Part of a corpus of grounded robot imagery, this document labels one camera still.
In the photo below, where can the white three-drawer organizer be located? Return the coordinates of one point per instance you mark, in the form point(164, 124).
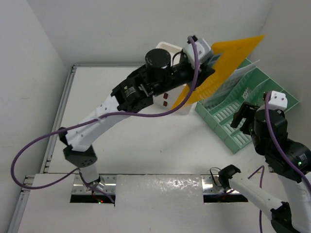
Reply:
point(167, 99)

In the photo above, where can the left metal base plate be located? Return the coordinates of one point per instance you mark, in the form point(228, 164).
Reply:
point(107, 184)

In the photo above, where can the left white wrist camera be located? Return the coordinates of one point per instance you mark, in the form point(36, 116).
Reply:
point(204, 51)

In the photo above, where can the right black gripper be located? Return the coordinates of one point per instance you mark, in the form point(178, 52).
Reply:
point(245, 110)

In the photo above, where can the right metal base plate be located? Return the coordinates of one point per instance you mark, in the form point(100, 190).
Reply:
point(212, 186)

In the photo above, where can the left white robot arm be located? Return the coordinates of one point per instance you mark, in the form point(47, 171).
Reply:
point(79, 139)

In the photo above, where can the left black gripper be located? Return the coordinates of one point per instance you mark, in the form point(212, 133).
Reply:
point(191, 74)

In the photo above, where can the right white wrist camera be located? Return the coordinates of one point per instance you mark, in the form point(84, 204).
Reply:
point(277, 99)

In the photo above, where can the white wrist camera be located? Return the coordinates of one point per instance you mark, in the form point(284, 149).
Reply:
point(204, 51)
point(277, 99)

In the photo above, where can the metal base plate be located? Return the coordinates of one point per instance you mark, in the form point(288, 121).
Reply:
point(212, 186)
point(107, 184)

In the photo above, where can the yellow folder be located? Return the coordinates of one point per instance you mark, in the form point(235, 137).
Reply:
point(233, 53)

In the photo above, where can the clear sleeve with papers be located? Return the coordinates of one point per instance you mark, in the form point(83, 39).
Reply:
point(223, 91)

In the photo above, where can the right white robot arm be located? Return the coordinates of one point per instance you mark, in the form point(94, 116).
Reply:
point(290, 160)

